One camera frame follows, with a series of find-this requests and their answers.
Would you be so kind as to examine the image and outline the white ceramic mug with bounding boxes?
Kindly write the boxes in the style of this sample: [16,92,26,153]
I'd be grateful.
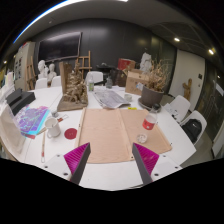
[44,116,62,139]

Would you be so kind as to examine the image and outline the iridescent purple teal sheet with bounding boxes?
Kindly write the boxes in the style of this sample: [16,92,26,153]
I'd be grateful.
[13,105,51,138]

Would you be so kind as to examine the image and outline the long ceiling light strip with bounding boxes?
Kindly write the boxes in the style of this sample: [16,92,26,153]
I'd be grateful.
[12,0,129,45]

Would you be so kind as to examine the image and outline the white plastic chair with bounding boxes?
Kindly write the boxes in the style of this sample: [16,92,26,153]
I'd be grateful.
[164,94,191,124]
[179,109,208,146]
[34,78,49,90]
[50,75,63,88]
[84,70,104,86]

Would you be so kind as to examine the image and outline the small white plaster bust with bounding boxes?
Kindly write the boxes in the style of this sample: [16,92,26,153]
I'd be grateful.
[47,63,58,83]

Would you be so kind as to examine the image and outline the dried plant in grey pot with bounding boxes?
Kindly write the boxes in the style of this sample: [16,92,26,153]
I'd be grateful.
[138,59,171,111]

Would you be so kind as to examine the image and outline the white cabinet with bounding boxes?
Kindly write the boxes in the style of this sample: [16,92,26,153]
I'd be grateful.
[13,41,37,92]

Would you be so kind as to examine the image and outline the clear red-labelled water bottle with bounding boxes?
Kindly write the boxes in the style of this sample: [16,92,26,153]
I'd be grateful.
[135,103,162,145]

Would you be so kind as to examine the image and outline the wooden-handled paintbrush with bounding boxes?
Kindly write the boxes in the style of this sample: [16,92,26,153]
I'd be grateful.
[40,131,47,164]

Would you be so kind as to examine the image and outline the plastic-wrapped white panel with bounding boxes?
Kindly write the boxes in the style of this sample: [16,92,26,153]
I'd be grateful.
[0,104,28,158]

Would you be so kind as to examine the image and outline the round ceiling spotlights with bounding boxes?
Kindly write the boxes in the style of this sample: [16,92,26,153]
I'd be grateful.
[173,36,216,56]

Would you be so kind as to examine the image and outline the green-labelled spray bottle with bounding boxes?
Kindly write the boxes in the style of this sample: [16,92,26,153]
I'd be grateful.
[87,73,95,92]

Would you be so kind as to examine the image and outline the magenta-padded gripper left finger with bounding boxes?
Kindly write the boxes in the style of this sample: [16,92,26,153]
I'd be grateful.
[41,142,92,186]

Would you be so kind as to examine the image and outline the black backpack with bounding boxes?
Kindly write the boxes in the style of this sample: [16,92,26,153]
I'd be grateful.
[181,118,203,144]

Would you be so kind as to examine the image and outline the white plaster sculpture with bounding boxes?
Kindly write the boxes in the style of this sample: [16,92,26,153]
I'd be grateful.
[139,52,153,74]

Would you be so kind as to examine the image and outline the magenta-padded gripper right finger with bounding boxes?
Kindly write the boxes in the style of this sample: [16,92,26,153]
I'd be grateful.
[131,142,184,186]

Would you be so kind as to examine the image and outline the flat round red coaster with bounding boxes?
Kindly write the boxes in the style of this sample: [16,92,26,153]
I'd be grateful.
[63,127,78,140]

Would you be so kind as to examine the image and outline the brown sculpture on wooden base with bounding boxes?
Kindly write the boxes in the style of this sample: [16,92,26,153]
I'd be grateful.
[56,61,89,113]

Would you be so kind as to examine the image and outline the black wall monitor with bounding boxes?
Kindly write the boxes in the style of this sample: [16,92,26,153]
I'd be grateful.
[37,32,83,63]

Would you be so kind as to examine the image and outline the clear glass bottle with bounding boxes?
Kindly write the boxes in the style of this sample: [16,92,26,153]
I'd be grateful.
[105,76,114,90]

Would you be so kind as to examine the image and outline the wooden figure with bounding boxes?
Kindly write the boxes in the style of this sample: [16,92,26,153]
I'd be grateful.
[182,78,194,102]

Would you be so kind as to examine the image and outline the wooden easel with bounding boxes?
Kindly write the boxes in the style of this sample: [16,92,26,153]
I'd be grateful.
[75,50,93,79]
[25,55,37,91]

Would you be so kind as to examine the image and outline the brown cardboard box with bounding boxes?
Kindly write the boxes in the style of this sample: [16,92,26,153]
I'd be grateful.
[124,68,151,97]

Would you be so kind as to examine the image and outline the folded grey newspaper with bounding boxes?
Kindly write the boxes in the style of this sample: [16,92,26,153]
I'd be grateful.
[92,88,132,110]

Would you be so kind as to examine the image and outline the red box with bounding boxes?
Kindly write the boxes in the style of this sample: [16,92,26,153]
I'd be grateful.
[117,58,137,72]

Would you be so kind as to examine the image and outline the large white plaster bust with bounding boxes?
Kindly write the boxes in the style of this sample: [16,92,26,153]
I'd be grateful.
[37,59,49,80]

